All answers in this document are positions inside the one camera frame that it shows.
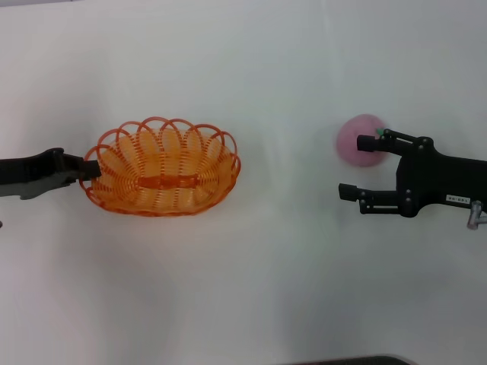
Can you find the orange woven plastic basket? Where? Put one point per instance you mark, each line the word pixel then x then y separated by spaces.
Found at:
pixel 167 182

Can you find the dark robot torso edge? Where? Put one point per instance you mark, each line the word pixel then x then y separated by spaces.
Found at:
pixel 361 361

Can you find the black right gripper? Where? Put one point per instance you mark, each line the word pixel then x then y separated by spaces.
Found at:
pixel 437 178

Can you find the pink toy peach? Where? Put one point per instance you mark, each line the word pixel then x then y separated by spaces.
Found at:
pixel 352 146

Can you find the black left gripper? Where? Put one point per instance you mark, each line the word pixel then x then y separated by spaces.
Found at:
pixel 34 171

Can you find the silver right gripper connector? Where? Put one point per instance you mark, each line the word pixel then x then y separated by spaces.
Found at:
pixel 475 216

